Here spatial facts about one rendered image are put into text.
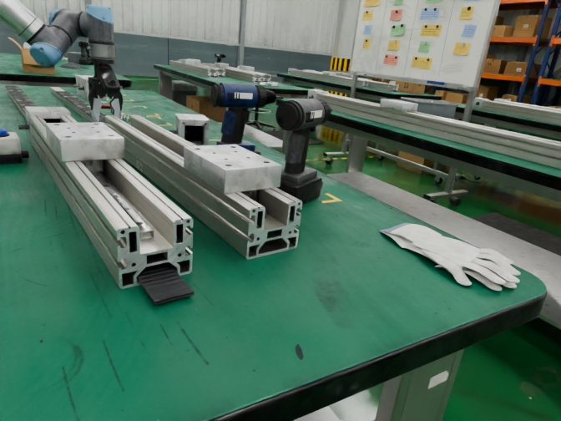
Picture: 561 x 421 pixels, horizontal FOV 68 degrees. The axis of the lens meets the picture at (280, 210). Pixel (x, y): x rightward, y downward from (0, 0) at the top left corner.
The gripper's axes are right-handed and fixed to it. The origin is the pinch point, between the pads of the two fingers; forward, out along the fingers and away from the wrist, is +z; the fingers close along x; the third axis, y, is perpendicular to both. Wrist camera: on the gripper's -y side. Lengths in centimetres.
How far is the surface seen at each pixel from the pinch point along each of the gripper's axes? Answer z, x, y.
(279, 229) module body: -1, -1, -98
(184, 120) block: -6.1, -13.9, -30.4
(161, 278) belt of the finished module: 2, 19, -99
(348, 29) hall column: -85, -604, 518
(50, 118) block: -4.7, 19.1, -17.8
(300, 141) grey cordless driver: -11, -18, -80
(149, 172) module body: 1, 5, -55
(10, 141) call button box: -2.3, 29.9, -33.8
